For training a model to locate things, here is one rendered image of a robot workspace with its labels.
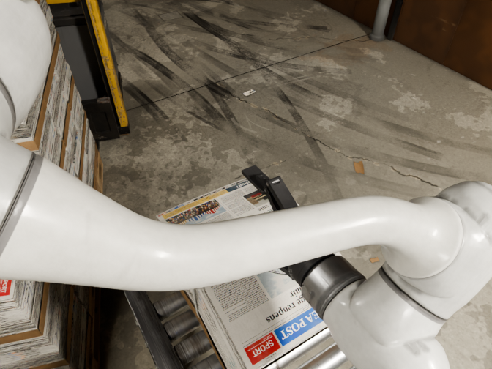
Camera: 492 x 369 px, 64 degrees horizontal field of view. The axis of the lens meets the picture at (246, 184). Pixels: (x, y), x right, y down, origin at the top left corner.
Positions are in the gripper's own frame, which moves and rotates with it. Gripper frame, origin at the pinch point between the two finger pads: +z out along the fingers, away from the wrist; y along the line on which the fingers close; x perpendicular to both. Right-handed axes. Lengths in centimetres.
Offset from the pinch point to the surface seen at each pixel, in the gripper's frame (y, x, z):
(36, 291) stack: 46, -47, 43
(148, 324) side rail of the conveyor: 37.1, -23.9, 9.6
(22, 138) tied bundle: 22, -36, 88
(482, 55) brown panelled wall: 77, 291, 117
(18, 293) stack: 36, -50, 36
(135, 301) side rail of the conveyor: 36.5, -24.4, 17.3
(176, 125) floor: 101, 54, 190
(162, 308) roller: 37.0, -19.3, 11.9
